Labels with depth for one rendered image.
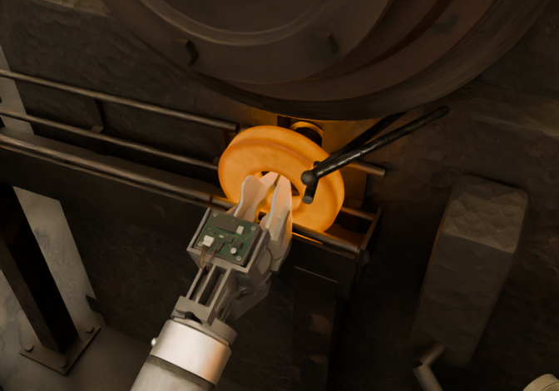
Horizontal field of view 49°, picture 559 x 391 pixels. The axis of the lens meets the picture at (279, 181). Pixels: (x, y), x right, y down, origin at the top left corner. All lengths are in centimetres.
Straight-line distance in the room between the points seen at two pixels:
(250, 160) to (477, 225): 26
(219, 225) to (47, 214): 121
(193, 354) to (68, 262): 109
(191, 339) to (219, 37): 30
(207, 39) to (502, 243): 35
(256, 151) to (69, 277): 102
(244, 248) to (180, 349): 12
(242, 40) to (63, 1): 43
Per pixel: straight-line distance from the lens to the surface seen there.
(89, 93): 91
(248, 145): 70
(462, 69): 52
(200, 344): 62
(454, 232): 64
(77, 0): 86
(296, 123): 79
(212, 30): 49
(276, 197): 67
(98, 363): 149
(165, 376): 62
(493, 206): 67
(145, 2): 51
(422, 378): 77
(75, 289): 162
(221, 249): 63
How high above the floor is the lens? 127
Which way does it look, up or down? 45 degrees down
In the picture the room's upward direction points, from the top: straight up
